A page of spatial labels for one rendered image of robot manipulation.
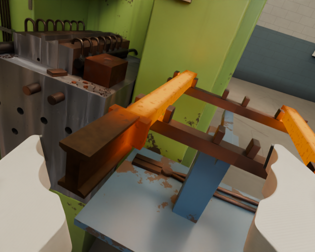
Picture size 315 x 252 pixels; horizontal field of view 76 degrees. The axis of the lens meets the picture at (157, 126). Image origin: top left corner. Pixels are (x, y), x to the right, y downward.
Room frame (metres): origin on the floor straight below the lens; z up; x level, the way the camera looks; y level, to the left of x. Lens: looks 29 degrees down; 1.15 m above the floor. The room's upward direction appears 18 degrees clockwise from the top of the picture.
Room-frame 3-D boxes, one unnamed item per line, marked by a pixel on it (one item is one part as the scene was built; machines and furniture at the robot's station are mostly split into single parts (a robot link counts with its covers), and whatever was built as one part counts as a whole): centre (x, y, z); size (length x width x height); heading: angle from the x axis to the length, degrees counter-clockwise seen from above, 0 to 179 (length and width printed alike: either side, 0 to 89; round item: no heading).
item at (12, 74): (0.78, 0.31, 0.69); 0.56 x 0.38 x 0.45; 173
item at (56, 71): (0.53, 0.32, 0.92); 0.04 x 0.03 x 0.01; 154
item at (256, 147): (0.34, -0.13, 1.03); 0.23 x 0.06 x 0.02; 169
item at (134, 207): (0.34, -0.13, 0.76); 0.40 x 0.30 x 0.02; 79
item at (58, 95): (0.48, 0.29, 0.87); 0.04 x 0.03 x 0.03; 173
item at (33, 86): (0.49, 0.36, 0.87); 0.04 x 0.03 x 0.03; 173
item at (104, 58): (0.61, 0.20, 0.95); 0.12 x 0.09 x 0.07; 173
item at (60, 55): (0.78, 0.36, 0.96); 0.42 x 0.20 x 0.09; 173
